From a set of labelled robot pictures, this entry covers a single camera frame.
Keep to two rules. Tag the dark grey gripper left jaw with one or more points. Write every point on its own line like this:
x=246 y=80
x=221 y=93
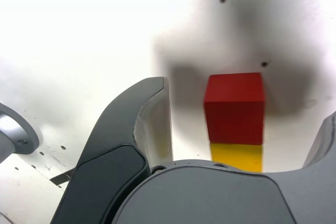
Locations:
x=110 y=134

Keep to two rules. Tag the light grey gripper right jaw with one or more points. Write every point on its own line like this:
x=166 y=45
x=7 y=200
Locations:
x=210 y=197

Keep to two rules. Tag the yellow cube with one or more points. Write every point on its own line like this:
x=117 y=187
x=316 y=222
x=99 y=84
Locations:
x=236 y=155

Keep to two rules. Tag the red cube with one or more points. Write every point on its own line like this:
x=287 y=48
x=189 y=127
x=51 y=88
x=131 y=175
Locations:
x=233 y=113

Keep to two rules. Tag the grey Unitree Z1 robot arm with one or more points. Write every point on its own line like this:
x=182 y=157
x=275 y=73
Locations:
x=13 y=134

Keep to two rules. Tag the black tape strip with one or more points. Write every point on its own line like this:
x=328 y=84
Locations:
x=61 y=179

